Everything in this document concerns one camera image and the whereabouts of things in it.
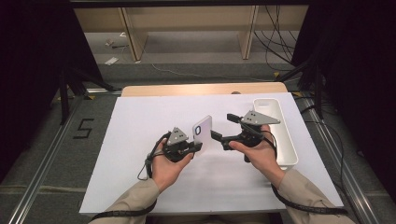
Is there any left hand-held gripper cable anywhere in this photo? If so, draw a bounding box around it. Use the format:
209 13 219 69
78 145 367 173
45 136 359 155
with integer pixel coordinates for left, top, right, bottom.
90 132 172 222

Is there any person's left hand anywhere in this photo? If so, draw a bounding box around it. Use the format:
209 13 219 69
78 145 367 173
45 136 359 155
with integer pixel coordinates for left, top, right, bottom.
151 139 194 194

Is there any black floor cable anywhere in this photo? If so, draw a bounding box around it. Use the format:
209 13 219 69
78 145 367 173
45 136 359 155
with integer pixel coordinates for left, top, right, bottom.
292 92 359 216

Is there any white plastic bin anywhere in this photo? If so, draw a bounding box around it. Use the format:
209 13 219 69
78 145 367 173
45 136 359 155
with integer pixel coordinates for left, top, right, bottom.
252 98 299 172

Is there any aluminium floor rail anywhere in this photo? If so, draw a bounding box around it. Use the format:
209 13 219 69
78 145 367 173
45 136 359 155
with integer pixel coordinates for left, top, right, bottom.
300 91 381 224
7 88 123 224

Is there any dark curtain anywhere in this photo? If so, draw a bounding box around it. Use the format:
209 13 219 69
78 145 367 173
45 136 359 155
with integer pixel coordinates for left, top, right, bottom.
290 0 396 203
0 0 105 185

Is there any iridescent phone case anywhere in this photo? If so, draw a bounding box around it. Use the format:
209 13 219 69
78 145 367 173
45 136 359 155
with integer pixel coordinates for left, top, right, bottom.
191 115 213 153

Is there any person's right hand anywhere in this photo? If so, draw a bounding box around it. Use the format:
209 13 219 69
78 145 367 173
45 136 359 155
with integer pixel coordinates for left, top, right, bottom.
228 125 286 189

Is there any black cable bundle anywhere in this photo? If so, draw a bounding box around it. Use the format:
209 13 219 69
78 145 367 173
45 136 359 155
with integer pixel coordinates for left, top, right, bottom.
253 4 300 73

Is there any hand-held gripper cable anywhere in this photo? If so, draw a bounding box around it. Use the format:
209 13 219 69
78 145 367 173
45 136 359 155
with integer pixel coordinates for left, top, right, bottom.
260 130 349 217
90 132 172 222

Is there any right hand-held gripper cable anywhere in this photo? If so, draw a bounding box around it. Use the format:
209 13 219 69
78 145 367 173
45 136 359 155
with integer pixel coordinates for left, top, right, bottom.
260 130 349 217

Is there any light wooden desk frame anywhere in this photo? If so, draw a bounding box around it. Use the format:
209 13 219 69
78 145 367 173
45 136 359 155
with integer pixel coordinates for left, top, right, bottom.
74 5 309 62

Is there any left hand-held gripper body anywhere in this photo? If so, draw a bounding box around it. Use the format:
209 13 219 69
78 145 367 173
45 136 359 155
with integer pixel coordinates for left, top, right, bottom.
162 126 191 163

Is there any black metal stand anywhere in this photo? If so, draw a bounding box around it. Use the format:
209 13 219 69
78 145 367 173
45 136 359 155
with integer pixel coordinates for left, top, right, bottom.
57 66 117 125
276 59 325 120

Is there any white board mat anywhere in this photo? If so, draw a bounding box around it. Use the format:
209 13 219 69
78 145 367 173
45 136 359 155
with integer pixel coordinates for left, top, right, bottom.
78 92 345 216

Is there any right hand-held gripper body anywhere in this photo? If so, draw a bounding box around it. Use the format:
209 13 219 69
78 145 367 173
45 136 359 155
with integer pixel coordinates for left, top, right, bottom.
232 110 281 147

